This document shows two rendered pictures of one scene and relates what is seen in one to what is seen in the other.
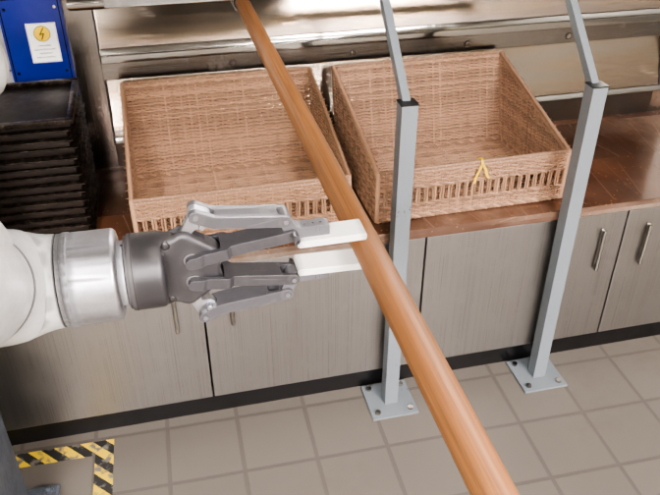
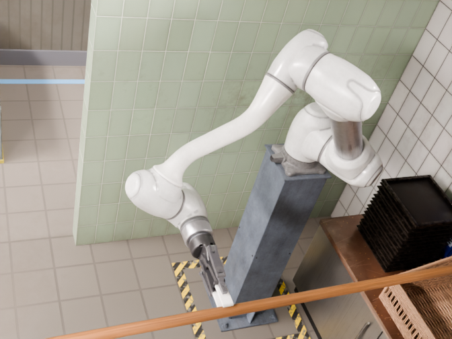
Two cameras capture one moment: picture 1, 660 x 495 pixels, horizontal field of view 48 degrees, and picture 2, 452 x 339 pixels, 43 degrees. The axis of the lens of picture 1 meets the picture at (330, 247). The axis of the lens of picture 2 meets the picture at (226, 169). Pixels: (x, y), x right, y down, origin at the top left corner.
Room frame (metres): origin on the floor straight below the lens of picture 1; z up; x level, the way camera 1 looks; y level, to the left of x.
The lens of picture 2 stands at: (0.23, -0.89, 2.45)
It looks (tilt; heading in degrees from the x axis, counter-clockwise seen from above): 40 degrees down; 72
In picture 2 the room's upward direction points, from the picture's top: 17 degrees clockwise
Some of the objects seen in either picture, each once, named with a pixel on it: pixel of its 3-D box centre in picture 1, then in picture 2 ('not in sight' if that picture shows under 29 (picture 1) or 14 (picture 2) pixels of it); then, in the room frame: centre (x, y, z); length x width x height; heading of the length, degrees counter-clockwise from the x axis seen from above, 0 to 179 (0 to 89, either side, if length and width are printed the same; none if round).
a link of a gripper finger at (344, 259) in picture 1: (329, 261); (221, 303); (0.62, 0.00, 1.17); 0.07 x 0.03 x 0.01; 103
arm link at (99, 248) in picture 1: (95, 276); (197, 233); (0.57, 0.22, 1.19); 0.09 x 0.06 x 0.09; 13
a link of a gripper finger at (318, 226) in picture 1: (302, 221); (222, 282); (0.62, 0.03, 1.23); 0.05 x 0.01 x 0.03; 103
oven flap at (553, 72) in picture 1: (405, 83); not in sight; (2.20, -0.24, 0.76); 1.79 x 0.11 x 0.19; 103
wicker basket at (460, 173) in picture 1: (443, 130); not in sight; (1.94, -0.33, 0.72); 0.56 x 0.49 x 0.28; 104
